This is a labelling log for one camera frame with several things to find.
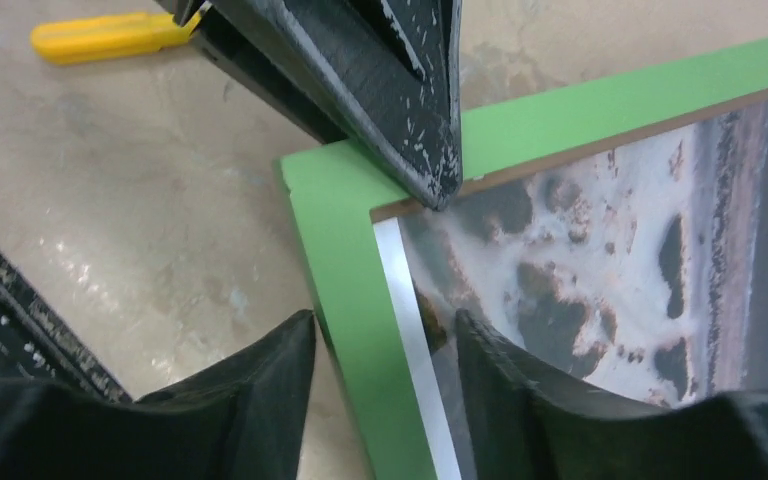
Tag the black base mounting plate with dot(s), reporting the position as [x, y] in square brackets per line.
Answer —
[36, 343]

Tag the green picture frame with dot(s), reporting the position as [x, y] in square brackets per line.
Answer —
[334, 190]

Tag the yellow handled screwdriver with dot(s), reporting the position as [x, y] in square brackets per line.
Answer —
[110, 37]

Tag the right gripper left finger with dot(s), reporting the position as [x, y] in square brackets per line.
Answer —
[242, 418]

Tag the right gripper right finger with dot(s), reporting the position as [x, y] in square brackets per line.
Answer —
[530, 420]

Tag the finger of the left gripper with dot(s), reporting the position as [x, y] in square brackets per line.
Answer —
[385, 71]
[232, 52]

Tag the landscape photo in frame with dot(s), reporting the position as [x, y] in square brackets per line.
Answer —
[642, 269]

